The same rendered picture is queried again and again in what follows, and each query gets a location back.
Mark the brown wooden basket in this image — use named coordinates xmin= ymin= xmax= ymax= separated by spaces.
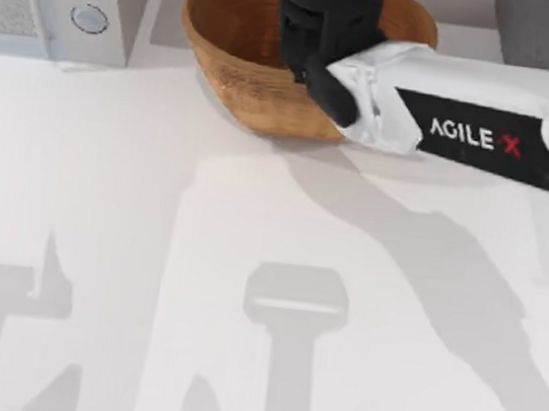
xmin=168 ymin=0 xmax=444 ymax=154

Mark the round microwave knob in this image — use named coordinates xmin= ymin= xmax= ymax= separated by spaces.
xmin=67 ymin=0 xmax=112 ymax=36

